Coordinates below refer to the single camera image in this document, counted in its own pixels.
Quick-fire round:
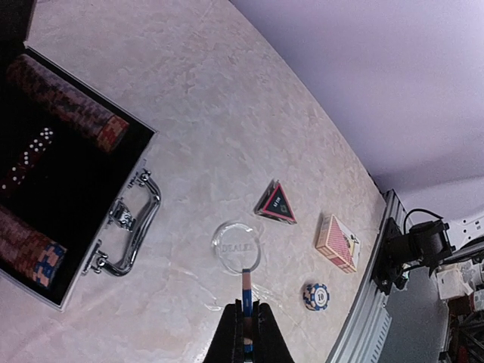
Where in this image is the blue white poker chip stack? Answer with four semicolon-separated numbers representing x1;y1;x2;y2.
242;268;253;362

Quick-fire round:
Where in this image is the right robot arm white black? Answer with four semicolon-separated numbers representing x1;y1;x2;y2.
372;209;483;295

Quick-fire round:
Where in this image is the red playing card deck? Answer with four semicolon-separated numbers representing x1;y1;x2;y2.
315;214;361;274

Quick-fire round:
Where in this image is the black pink triangular button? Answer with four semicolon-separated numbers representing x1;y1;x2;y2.
253;179;296;225

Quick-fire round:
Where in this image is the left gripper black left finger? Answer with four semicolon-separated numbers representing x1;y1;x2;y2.
203;299;244;363

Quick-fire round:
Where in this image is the aluminium front rail frame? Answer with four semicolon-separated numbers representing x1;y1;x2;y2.
327;190;405;362

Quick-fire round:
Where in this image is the aluminium poker chip case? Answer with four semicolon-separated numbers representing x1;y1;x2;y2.
1;1;162;310

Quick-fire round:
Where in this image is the chip row in case back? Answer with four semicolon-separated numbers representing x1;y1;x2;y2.
6;54;129;154

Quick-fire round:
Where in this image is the black dice row in case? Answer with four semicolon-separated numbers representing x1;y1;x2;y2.
1;127;54;199

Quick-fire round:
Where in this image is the clear round dealer button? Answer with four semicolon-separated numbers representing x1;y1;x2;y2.
212;222;262;275

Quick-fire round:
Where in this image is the chip row in case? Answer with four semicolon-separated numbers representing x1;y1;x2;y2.
6;54;129;154
1;206;68;289

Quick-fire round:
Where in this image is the chip row in case front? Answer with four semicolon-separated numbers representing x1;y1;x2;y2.
1;206;68;289

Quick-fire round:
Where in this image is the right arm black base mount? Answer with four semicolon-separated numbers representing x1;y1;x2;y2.
371;217;410;296

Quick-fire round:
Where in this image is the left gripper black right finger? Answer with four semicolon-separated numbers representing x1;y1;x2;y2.
252;301;294;363

